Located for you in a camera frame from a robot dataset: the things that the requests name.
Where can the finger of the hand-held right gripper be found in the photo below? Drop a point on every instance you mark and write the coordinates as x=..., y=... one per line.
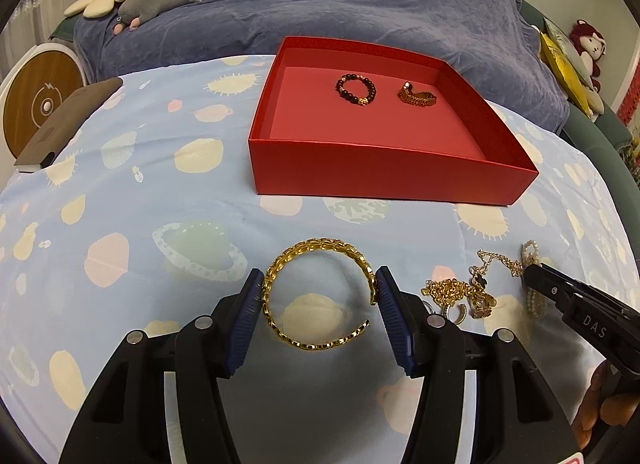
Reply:
x=547, y=286

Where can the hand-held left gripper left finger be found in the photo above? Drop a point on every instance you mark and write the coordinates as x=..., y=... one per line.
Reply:
x=245, y=314

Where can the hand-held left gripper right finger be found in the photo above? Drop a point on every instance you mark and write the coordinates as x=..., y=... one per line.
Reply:
x=395, y=314

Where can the gold bangle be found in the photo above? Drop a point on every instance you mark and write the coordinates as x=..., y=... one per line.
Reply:
x=280, y=259

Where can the red cardboard box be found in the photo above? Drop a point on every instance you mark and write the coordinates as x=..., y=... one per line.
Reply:
x=380, y=133

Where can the person's right hand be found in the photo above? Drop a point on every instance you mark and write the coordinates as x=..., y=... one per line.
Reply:
x=605, y=404

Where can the green sofa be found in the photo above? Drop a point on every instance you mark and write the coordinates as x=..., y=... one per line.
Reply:
x=595, y=138

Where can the red lattice crate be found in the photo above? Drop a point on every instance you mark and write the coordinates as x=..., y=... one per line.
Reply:
x=631, y=103

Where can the yellow pillow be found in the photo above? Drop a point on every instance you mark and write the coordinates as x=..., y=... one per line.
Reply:
x=562, y=68

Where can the red monkey plush toy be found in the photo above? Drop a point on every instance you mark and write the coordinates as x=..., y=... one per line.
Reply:
x=590, y=48

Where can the grey-green pillow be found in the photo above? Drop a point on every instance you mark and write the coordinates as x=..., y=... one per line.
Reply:
x=565, y=41

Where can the brown leather case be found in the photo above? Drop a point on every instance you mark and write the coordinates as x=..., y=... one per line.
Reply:
x=65, y=118

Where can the grey plush toy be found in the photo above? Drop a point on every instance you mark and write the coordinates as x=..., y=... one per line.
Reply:
x=155, y=1

